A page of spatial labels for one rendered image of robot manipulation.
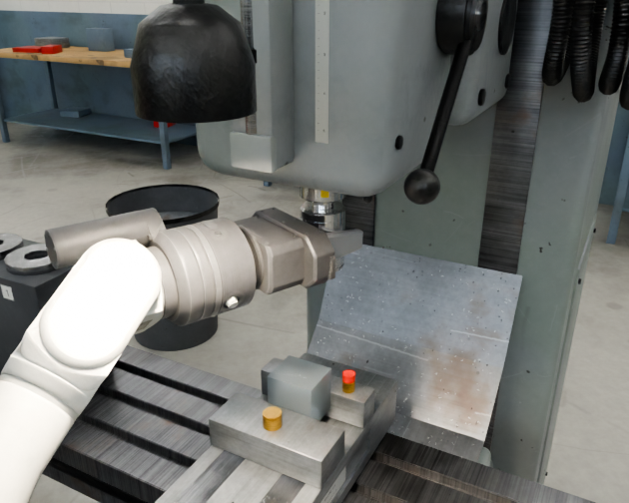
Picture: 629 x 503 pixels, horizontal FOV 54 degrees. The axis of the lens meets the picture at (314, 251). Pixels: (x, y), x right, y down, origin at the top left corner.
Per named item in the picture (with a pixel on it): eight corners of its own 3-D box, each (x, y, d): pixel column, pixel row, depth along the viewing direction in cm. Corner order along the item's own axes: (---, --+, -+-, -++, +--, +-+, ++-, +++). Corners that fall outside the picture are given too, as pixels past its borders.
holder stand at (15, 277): (57, 397, 93) (32, 278, 85) (-41, 361, 102) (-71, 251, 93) (113, 357, 103) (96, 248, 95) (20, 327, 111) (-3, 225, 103)
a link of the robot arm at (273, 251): (337, 219, 57) (225, 249, 50) (335, 310, 61) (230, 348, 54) (264, 186, 66) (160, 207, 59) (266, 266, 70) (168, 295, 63)
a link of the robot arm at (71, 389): (178, 263, 50) (85, 412, 43) (151, 297, 57) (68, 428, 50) (108, 220, 49) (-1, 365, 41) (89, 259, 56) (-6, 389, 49)
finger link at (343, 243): (357, 251, 66) (311, 264, 62) (358, 223, 64) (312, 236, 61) (367, 255, 65) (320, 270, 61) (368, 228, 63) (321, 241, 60)
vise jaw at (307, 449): (320, 490, 67) (320, 461, 65) (210, 445, 73) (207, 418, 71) (344, 456, 71) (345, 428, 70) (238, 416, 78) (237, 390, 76)
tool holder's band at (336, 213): (347, 222, 62) (347, 213, 62) (301, 224, 62) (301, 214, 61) (341, 207, 66) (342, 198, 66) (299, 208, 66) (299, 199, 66)
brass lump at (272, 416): (276, 433, 69) (275, 420, 68) (259, 427, 70) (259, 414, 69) (286, 422, 71) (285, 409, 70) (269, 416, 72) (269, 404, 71)
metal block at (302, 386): (311, 432, 73) (311, 390, 70) (268, 416, 75) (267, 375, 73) (330, 407, 77) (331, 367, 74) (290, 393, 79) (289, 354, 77)
